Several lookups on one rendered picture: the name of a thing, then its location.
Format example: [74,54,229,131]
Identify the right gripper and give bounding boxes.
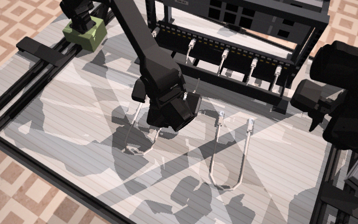
[131,78,202,117]

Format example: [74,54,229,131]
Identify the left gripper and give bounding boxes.
[290,79,358,132]

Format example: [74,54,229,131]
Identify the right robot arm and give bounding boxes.
[59,0,195,132]

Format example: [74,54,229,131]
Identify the black patch panel rack frame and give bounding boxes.
[145,0,330,89]

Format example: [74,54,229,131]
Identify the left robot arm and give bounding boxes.
[309,40,358,154]

